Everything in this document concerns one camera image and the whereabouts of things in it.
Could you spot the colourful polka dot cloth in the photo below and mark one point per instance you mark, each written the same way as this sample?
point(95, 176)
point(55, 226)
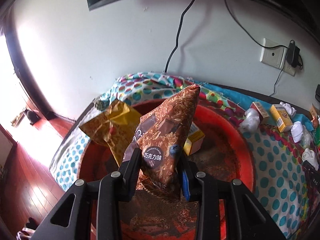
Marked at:
point(275, 180)

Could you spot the black power adapter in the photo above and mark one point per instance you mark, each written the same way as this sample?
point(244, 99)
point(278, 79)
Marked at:
point(293, 52)

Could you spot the black device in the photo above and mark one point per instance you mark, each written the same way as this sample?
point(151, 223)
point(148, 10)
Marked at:
point(318, 90)

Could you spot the round red basin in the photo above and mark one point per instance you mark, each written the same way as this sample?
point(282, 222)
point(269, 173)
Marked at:
point(220, 150)

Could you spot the small cardboard box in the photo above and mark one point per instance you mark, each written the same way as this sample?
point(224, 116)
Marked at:
point(314, 112)

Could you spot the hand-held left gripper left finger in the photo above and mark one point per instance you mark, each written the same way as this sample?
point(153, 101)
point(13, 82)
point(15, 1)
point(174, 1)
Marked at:
point(130, 177)

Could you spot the brown small carton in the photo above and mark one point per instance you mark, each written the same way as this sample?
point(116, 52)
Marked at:
point(260, 111)

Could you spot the dark object on floor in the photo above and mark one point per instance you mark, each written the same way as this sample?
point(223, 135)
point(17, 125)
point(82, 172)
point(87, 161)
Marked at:
point(32, 116)

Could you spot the yellow medicine box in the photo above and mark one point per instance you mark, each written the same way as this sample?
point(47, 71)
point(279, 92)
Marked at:
point(281, 118)

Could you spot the white plastic bag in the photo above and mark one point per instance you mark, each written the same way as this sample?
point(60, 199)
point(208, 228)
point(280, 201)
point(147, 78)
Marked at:
point(23, 233)

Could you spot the turquoise blue cloth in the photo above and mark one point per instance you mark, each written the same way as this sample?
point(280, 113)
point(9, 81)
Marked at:
point(240, 97)

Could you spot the small yellow carton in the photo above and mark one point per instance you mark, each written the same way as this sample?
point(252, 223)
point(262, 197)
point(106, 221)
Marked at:
point(194, 140)

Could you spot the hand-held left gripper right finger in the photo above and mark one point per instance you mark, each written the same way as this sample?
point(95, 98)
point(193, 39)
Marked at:
point(186, 183)

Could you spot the golden yellow snack bag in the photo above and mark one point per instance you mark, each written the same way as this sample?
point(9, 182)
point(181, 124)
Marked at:
point(112, 127)

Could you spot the white wall power socket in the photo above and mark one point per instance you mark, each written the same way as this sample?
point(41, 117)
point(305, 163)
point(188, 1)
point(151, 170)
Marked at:
point(290, 70)

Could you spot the black floor item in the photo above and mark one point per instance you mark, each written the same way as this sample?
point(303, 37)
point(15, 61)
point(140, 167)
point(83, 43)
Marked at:
point(31, 223)

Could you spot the brown egg-shaped object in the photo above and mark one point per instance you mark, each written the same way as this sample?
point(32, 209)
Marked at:
point(316, 122)

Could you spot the brown chocolate snack bag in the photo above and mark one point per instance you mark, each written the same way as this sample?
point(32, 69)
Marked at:
point(170, 122)

